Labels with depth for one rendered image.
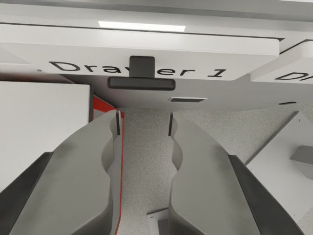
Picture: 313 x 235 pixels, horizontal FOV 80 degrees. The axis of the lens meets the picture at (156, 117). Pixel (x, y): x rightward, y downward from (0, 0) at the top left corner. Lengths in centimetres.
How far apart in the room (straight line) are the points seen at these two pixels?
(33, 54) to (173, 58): 16
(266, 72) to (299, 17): 11
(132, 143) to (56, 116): 77
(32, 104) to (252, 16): 36
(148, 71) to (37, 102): 25
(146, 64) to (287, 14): 13
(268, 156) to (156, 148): 66
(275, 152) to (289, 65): 107
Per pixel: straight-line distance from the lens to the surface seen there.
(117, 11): 18
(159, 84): 20
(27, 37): 23
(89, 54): 23
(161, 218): 122
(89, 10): 18
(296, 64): 28
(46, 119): 39
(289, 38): 25
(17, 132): 42
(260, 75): 32
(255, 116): 130
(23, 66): 40
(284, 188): 140
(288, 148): 137
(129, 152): 113
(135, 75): 21
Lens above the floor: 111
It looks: 86 degrees down
